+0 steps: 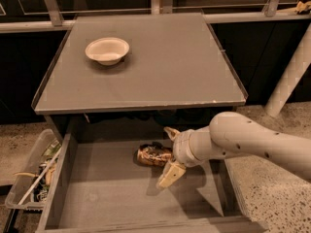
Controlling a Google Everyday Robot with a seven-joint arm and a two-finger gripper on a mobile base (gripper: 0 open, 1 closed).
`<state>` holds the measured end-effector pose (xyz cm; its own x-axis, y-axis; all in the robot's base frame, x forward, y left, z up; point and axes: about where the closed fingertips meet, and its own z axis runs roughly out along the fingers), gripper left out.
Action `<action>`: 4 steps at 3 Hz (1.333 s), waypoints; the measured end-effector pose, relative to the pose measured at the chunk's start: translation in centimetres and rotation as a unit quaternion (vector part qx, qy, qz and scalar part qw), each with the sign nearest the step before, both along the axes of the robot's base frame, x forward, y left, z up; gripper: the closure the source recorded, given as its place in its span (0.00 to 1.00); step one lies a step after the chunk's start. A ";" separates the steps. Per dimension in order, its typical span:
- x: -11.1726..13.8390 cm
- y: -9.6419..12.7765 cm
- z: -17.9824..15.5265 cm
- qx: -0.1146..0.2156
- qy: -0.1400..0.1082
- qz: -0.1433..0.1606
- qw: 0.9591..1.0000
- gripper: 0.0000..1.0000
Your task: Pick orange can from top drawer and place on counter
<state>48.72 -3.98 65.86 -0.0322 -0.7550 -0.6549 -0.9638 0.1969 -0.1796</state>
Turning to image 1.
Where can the white paper bowl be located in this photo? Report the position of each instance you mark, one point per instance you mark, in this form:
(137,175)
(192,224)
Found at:
(107,51)

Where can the orange drink can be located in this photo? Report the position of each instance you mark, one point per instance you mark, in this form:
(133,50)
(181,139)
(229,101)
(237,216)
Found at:
(154,155)

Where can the white slanted post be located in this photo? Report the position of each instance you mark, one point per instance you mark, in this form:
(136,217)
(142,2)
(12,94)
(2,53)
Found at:
(293,73)

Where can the open grey top drawer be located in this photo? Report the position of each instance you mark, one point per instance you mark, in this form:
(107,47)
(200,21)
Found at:
(100,188)

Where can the grey cabinet counter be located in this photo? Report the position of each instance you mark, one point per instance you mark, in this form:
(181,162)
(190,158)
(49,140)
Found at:
(175,61)

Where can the yellow object on rail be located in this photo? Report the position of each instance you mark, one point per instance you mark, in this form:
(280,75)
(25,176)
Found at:
(301,8)

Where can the clear plastic bin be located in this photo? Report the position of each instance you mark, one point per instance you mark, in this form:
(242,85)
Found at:
(45,147)

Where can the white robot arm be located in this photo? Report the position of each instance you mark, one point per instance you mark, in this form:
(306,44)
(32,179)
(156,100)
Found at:
(229,135)

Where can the grey metal railing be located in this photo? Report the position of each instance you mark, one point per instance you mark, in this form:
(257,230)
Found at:
(50,15)

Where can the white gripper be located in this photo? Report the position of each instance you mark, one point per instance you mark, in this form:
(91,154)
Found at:
(182,149)

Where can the white stick in bin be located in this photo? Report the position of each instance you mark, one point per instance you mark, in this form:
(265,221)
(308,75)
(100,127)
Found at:
(43,173)

